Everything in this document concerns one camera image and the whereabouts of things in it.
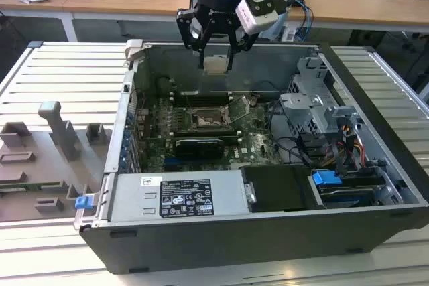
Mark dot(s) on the blue plastic latch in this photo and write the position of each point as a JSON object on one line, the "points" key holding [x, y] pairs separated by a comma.
{"points": [[83, 202]]}

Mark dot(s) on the silver power supply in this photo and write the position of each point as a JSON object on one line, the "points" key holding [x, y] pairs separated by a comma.
{"points": [[134, 199]]}

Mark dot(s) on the black RAM slot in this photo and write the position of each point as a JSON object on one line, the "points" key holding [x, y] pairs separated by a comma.
{"points": [[204, 131], [201, 102], [201, 96]]}

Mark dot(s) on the blue disk carrier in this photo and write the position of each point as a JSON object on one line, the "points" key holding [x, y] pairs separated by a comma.
{"points": [[325, 177]]}

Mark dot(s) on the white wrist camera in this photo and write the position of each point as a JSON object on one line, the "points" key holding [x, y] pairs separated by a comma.
{"points": [[254, 14]]}

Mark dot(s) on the black plastic shroud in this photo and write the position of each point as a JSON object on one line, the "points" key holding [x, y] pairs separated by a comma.
{"points": [[278, 189]]}

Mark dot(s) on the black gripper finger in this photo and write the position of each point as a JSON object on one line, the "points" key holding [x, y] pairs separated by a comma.
{"points": [[191, 36], [243, 39]]}

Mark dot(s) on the pale blue teach pendant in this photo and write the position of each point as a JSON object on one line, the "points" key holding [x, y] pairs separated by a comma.
{"points": [[285, 18]]}

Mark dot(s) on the green RAM stick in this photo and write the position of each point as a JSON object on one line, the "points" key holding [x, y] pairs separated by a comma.
{"points": [[20, 186]]}

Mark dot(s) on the grey parts rack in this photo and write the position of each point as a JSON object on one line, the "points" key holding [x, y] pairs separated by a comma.
{"points": [[43, 165]]}

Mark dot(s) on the silver CPU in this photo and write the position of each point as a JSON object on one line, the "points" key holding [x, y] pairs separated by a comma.
{"points": [[215, 65]]}

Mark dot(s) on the metal drive cage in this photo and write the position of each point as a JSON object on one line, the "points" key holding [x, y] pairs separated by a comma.
{"points": [[301, 112]]}

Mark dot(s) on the green motherboard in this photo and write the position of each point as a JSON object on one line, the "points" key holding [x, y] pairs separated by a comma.
{"points": [[258, 145]]}

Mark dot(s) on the grey case latch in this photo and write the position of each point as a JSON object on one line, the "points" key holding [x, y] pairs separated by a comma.
{"points": [[134, 50]]}

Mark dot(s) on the black PC case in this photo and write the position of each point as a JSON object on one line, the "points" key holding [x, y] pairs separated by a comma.
{"points": [[234, 249]]}

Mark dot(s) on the black graphics card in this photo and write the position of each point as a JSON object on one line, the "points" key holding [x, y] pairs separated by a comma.
{"points": [[197, 148]]}

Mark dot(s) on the coin cell battery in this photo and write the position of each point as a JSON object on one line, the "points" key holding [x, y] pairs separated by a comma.
{"points": [[253, 100]]}

